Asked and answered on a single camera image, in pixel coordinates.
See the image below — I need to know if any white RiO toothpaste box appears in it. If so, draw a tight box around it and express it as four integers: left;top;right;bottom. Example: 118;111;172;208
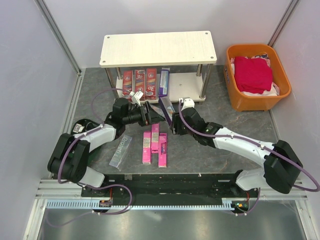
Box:
158;96;175;123

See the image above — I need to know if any orange plastic basket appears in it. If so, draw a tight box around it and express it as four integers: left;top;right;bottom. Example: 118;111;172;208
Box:
224;43;292;112

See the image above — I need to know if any clear Protefix box near shelf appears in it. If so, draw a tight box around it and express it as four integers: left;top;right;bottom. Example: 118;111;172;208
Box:
150;104;164;116

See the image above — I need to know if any pink box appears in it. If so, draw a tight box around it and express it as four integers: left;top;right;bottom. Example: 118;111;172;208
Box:
142;131;152;165
150;123;160;154
158;133;168;168

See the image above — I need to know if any purple toothpaste box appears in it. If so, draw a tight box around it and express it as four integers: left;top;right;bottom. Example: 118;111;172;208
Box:
158;68;170;98

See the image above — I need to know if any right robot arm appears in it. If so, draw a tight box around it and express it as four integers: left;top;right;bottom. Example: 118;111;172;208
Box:
170;107;303;197

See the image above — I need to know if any silver backed toothpaste box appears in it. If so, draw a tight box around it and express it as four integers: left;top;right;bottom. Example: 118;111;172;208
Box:
134;69;146;101

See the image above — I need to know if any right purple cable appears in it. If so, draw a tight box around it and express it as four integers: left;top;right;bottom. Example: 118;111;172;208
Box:
178;98;320;217

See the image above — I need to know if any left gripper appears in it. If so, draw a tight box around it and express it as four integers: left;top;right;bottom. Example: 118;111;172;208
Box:
122;101;165;127

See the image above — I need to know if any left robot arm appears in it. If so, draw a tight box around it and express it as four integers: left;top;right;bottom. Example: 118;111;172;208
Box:
47;97;166;197

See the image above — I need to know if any clear Protefix box front left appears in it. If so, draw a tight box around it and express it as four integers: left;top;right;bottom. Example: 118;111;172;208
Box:
109;135;133;171

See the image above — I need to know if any white two-tier shelf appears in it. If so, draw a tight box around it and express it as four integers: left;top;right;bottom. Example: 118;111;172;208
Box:
99;30;217;102

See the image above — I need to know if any pink box left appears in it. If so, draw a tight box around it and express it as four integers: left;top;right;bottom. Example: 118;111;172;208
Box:
142;131;152;165

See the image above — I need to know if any pink box right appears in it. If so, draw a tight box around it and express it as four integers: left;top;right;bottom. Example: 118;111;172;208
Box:
158;133;168;168

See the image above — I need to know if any red 3D toothpaste box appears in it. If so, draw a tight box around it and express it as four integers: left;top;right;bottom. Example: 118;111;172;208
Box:
145;68;157;100

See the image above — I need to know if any silver red toothpaste box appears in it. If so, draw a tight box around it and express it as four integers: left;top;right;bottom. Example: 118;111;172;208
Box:
122;70;134;100

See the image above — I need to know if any pink box middle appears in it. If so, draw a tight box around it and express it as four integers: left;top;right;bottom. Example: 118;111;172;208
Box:
150;123;160;154

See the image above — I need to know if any red folded cloth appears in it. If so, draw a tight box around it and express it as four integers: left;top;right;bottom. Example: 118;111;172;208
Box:
234;56;273;94

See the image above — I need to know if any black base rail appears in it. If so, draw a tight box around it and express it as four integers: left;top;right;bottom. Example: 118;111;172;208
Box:
79;170;261;201

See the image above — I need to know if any slotted cable duct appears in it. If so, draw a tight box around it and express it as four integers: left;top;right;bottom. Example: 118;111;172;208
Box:
46;199;249;211

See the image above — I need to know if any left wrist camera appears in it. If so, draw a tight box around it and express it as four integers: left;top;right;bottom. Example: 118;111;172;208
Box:
129;90;144;107

